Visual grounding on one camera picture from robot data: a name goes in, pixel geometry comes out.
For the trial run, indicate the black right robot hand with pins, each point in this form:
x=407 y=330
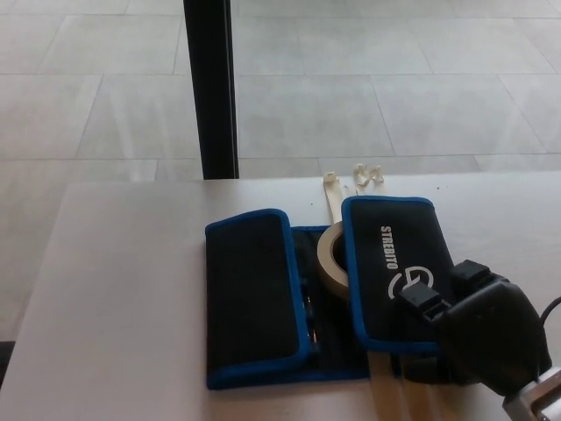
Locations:
x=491 y=333

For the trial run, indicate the black toolkit cover blue trim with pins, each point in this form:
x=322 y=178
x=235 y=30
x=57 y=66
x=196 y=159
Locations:
x=245 y=280

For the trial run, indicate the beige masking tape roll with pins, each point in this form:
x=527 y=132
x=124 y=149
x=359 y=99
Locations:
x=327 y=269

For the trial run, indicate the thin metal precision tool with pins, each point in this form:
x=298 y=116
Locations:
x=310 y=322

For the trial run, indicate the black vertical post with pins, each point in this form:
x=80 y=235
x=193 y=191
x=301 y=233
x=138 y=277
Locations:
x=212 y=87

